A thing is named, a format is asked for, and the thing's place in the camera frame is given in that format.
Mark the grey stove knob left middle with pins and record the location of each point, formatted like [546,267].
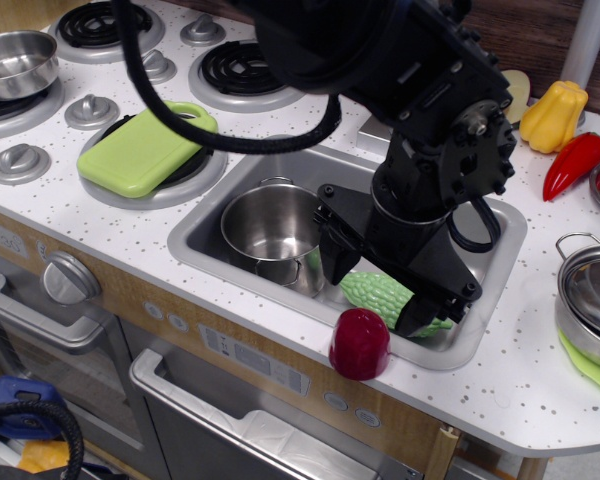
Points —
[91,112]

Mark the grey stove knob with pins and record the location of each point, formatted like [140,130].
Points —
[91,112]
[203,31]
[23,163]
[157,67]

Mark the red toy chili pepper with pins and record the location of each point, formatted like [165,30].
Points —
[577,158]

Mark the back right black burner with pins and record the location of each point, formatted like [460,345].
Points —
[234,77]

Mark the light green plate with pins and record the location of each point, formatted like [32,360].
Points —
[586,367]

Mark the steel bowl on stove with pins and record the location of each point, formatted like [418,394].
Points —
[28,63]

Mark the grey faucet post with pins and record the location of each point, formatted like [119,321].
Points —
[584,45]

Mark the left burner under bowl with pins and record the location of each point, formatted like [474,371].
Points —
[18,116]

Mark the steel pot with lid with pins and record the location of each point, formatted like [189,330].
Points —
[578,283]

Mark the beige toy slice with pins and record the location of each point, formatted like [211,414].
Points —
[519,89]

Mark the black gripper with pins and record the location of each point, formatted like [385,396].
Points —
[420,256]

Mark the green plastic cutting board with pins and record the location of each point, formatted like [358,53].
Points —
[138,156]

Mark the yellow toy bell pepper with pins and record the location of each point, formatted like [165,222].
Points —
[550,123]

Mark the grey metal sink basin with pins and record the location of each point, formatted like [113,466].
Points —
[197,241]

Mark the steel pot in sink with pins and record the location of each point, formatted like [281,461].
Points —
[271,233]

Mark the grey dishwasher door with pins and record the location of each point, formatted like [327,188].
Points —
[211,425]

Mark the grey stove knob centre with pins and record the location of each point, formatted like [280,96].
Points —
[157,67]

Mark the grey oven door handle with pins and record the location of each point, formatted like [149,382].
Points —
[80,337]

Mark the black burner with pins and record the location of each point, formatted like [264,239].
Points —
[88,34]
[234,77]

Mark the grey stove knob front left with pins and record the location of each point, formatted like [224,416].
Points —
[23,163]

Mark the back left black burner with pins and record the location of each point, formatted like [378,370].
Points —
[88,34]

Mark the grey oven dial knob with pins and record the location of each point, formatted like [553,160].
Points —
[67,281]

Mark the grey stove knob top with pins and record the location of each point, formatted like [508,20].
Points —
[203,31]

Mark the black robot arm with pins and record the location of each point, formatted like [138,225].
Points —
[417,70]

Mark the green bumpy bitter gourd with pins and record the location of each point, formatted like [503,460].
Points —
[386,297]

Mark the dark red sweet potato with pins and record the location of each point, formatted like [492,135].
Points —
[360,345]

